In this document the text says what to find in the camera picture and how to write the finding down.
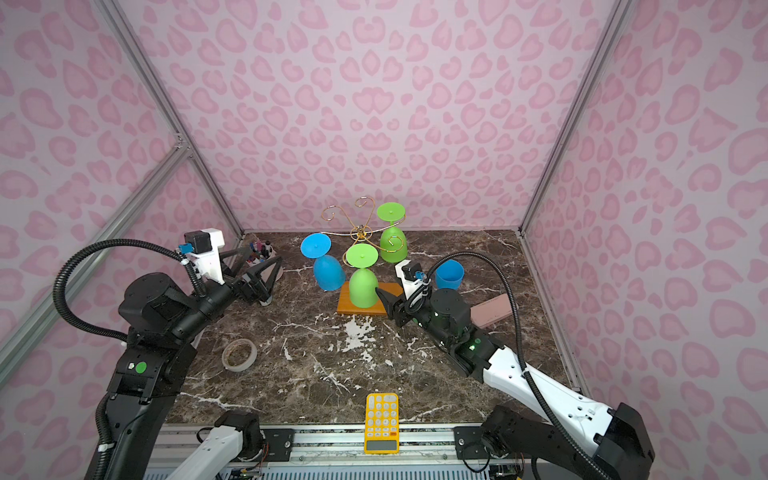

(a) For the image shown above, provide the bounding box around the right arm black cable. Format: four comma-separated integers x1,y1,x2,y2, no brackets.
413,250,613,480

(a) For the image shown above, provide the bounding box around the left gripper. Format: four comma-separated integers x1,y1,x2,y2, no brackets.
171,244,281,347

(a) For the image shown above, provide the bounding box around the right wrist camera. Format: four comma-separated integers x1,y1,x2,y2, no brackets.
395,259,429,300

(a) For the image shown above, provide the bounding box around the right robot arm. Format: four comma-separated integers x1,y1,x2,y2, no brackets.
376,289,656,479

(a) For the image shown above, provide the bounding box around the blue wine glass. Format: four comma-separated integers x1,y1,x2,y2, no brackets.
300,233,346,292
435,259,465,290

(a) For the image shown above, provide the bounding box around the green wine glass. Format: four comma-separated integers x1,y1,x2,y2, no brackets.
345,243,379,309
377,202,408,264

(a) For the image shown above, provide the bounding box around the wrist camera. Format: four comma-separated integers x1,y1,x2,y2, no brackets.
395,259,429,300
179,228,225,285

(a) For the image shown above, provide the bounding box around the orange wooden rack base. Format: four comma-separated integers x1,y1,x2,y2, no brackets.
337,281,407,317

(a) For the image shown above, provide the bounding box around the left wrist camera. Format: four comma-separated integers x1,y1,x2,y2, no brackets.
179,228,225,285

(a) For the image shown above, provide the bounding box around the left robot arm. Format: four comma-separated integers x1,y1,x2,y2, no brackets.
86,256,283,479

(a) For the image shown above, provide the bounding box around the pink case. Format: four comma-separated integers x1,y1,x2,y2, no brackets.
471,295,512,328

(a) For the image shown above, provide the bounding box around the yellow calculator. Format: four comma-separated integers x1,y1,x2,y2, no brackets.
364,392,400,455

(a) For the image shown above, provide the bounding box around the pink metal pen bucket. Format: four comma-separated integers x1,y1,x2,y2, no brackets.
246,240,284,282

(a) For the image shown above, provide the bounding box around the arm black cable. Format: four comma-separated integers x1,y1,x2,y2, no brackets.
52,238,205,343
413,250,613,480

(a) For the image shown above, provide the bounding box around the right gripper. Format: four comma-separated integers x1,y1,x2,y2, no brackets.
375,287,457,349

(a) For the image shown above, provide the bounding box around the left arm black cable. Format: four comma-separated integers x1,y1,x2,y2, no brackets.
52,238,205,343

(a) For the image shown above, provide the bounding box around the gold wire glass rack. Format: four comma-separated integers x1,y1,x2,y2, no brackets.
322,196,406,253

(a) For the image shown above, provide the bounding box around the aluminium front rail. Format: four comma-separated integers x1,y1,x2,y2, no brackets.
110,422,637,480

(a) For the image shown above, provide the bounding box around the back green wine glass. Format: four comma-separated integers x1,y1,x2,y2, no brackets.
377,202,408,264

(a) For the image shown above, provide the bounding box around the tape roll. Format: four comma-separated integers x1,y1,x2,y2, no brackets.
221,338,258,373

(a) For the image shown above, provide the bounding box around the front green wine glass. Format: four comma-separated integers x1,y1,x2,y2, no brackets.
345,243,379,309

